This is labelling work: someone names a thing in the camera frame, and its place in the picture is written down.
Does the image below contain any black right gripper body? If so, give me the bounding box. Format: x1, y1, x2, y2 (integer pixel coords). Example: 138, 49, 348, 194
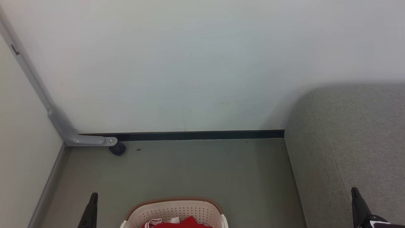
359, 215, 405, 228

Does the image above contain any grey skirting strip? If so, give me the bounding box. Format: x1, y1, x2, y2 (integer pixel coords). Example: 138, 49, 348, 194
28, 144, 68, 228

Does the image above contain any grey fabric sofa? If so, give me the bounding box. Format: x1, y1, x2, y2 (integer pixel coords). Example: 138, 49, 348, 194
284, 83, 405, 228

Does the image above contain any black baseboard strip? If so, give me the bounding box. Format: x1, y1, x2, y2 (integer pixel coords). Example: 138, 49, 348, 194
78, 130, 285, 142

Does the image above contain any grey metal frame leg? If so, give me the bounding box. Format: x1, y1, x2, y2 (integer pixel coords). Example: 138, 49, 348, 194
0, 6, 118, 147

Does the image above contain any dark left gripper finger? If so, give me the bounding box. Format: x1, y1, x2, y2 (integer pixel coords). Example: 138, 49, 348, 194
78, 192, 98, 228

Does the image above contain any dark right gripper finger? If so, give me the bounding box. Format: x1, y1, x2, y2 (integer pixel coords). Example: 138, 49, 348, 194
351, 187, 371, 228

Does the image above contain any cream perforated laundry basket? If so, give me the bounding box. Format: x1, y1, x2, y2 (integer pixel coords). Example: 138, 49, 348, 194
120, 197, 229, 228

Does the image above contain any black caster wheel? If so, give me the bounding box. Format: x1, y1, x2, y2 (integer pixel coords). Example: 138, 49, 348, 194
109, 142, 126, 156

